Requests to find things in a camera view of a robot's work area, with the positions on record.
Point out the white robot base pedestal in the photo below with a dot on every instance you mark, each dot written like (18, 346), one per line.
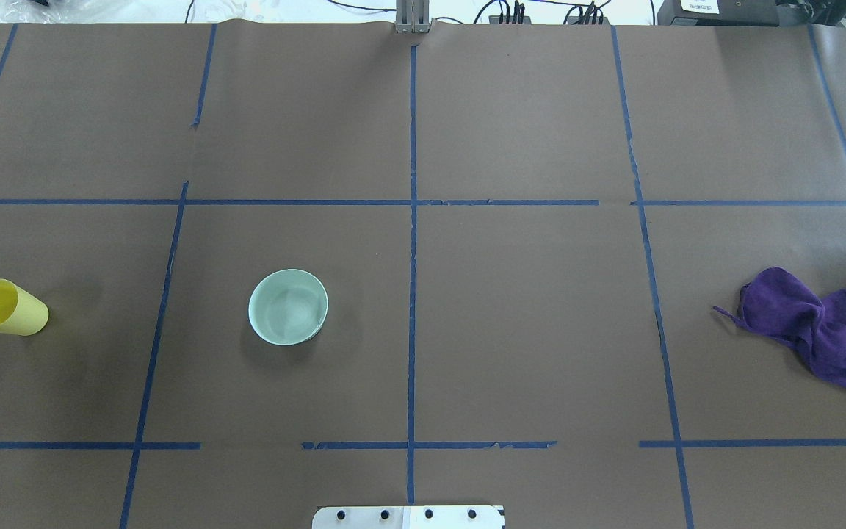
(410, 516)

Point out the black device box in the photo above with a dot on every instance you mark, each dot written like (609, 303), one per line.
(733, 13)

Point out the light green bowl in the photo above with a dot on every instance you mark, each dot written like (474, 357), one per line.
(288, 307)

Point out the aluminium frame post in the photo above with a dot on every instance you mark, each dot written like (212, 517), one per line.
(412, 17)

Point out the black power strip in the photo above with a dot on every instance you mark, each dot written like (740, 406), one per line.
(557, 13)

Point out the purple cloth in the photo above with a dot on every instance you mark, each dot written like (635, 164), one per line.
(779, 306)

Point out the yellow plastic cup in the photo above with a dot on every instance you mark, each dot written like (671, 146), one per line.
(21, 314)

